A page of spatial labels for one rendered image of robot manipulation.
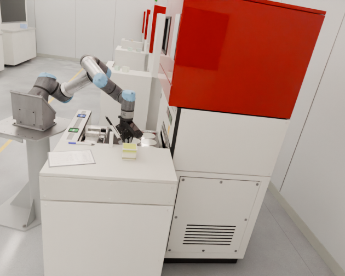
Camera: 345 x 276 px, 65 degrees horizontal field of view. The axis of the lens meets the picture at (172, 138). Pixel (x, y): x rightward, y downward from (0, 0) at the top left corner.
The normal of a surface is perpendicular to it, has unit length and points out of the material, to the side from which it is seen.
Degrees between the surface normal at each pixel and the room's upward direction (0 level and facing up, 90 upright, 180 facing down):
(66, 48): 90
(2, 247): 0
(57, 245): 90
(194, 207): 90
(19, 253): 0
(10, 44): 90
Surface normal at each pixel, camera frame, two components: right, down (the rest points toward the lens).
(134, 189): 0.12, 0.41
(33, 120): -0.16, 0.37
